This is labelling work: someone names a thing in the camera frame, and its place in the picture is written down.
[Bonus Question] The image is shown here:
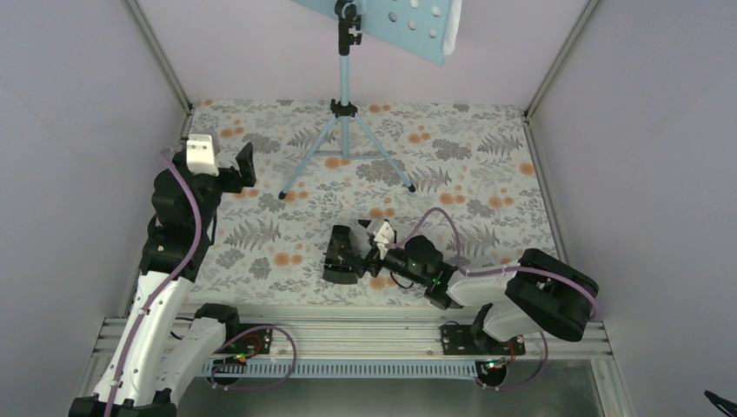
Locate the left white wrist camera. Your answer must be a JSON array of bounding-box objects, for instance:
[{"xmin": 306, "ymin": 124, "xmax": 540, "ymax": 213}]
[{"xmin": 185, "ymin": 133, "xmax": 219, "ymax": 176}]

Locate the white sheet music paper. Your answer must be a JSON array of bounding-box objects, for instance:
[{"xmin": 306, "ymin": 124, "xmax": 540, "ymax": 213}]
[{"xmin": 442, "ymin": 0, "xmax": 462, "ymax": 56}]

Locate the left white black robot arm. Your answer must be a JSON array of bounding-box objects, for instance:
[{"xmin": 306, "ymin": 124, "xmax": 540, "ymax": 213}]
[{"xmin": 69, "ymin": 141, "xmax": 256, "ymax": 416}]

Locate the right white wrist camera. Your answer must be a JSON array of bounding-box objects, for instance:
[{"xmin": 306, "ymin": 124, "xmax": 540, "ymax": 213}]
[{"xmin": 366, "ymin": 218, "xmax": 396, "ymax": 246}]

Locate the black metronome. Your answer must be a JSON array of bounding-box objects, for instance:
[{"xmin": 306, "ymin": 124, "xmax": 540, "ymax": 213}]
[{"xmin": 322, "ymin": 225, "xmax": 358, "ymax": 285}]

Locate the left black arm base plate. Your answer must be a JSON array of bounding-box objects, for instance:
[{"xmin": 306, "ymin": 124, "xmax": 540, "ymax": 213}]
[{"xmin": 209, "ymin": 323, "xmax": 273, "ymax": 367}]

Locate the floral patterned table mat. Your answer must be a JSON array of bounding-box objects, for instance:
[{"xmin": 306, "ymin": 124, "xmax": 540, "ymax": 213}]
[{"xmin": 187, "ymin": 99, "xmax": 556, "ymax": 308}]

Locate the light blue music stand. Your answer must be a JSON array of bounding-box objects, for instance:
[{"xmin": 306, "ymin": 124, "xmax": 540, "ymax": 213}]
[{"xmin": 278, "ymin": 0, "xmax": 451, "ymax": 200}]

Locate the aluminium mounting rail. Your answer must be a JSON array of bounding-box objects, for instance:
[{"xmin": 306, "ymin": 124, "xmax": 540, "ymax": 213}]
[{"xmin": 91, "ymin": 305, "xmax": 614, "ymax": 381}]

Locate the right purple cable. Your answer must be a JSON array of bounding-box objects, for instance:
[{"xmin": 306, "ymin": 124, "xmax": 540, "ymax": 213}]
[{"xmin": 391, "ymin": 207, "xmax": 599, "ymax": 321}]

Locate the black object at corner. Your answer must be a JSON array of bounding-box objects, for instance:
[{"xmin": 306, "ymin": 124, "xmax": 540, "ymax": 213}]
[{"xmin": 704, "ymin": 390, "xmax": 737, "ymax": 417}]

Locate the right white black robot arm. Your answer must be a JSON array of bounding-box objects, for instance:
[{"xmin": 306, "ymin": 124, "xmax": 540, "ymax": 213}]
[{"xmin": 325, "ymin": 220, "xmax": 599, "ymax": 354}]

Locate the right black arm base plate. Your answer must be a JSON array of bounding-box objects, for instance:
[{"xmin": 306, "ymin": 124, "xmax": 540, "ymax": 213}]
[{"xmin": 439, "ymin": 321, "xmax": 527, "ymax": 356}]

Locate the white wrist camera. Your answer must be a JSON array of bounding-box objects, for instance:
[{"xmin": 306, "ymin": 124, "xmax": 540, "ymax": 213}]
[
  {"xmin": 366, "ymin": 218, "xmax": 396, "ymax": 246},
  {"xmin": 185, "ymin": 133, "xmax": 219, "ymax": 176}
]

